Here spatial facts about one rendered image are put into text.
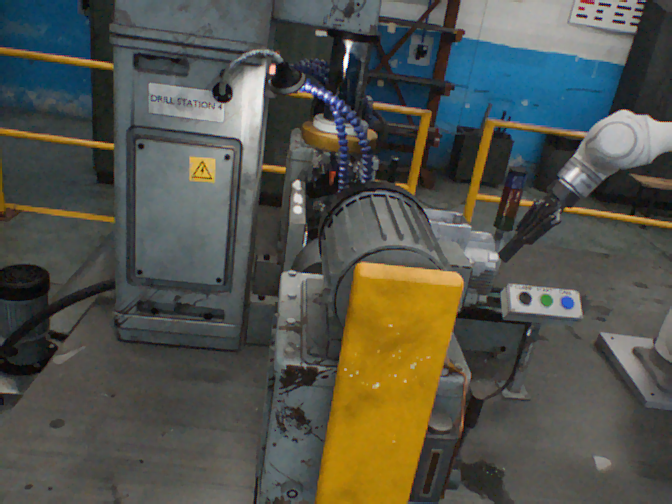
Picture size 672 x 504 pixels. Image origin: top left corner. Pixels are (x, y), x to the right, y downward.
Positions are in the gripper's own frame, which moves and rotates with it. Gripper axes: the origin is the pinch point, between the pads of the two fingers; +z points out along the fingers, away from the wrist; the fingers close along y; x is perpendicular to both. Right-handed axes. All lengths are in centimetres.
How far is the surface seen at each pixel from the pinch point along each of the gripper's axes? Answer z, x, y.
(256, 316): 50, -42, 7
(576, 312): -0.5, 11.0, 21.2
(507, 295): 6.4, -3.0, 18.2
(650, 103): -140, 254, -435
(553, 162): -41, 226, -446
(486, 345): 24.2, 14.4, 1.0
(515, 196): -9.2, 8.0, -33.2
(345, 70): -8, -60, -2
